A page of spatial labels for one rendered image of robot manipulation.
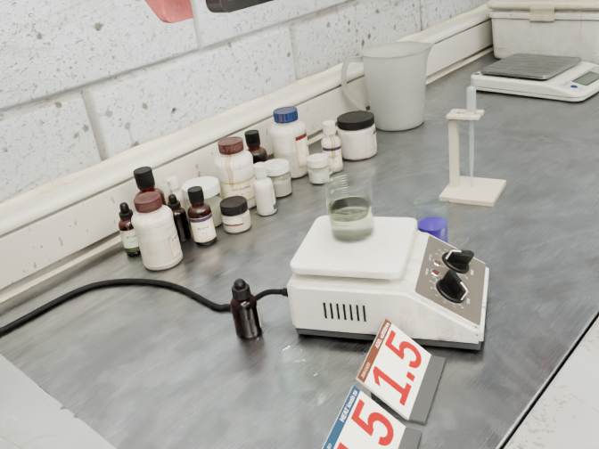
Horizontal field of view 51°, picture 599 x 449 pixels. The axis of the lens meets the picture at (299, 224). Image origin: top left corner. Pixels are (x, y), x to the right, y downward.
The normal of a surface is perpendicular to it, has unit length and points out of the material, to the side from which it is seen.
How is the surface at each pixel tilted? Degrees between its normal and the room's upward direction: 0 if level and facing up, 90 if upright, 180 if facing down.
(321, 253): 0
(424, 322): 90
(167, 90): 90
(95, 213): 90
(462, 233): 0
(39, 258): 90
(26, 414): 0
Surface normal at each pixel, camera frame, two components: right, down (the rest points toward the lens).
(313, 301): -0.29, 0.47
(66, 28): 0.74, 0.22
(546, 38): -0.68, 0.46
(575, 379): -0.13, -0.88
